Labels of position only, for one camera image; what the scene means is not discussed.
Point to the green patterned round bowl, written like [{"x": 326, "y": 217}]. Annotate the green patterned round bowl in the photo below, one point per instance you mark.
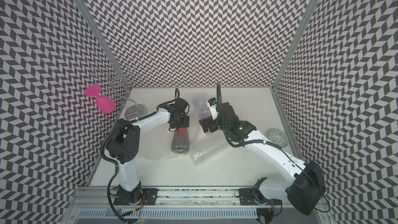
[{"x": 278, "y": 137}]

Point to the clear bubble wrap roll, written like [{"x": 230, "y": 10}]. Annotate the clear bubble wrap roll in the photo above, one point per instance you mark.
[{"x": 206, "y": 150}]

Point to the aluminium front rail frame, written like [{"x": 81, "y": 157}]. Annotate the aluminium front rail frame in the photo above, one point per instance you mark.
[{"x": 187, "y": 205}]

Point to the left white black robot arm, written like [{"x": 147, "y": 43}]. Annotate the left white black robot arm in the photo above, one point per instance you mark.
[{"x": 122, "y": 144}]

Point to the red black ribbed vase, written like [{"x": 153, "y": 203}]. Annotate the red black ribbed vase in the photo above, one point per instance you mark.
[{"x": 180, "y": 142}]

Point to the pink plastic wine glass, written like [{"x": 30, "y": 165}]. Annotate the pink plastic wine glass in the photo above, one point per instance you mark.
[{"x": 105, "y": 104}]

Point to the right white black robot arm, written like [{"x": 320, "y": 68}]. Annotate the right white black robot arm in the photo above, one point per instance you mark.
[{"x": 304, "y": 183}]

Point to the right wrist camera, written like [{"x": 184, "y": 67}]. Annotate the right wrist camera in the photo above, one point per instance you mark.
[{"x": 212, "y": 105}]

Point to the chrome wire glass rack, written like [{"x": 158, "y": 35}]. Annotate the chrome wire glass rack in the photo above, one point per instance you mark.
[{"x": 113, "y": 87}]

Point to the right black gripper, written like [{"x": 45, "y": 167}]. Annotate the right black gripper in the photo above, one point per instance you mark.
[{"x": 211, "y": 122}]

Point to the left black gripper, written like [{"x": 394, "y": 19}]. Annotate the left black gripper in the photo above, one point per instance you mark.
[{"x": 185, "y": 124}]

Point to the purple blue wrapped tumbler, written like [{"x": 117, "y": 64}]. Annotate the purple blue wrapped tumbler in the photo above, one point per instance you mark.
[{"x": 202, "y": 107}]

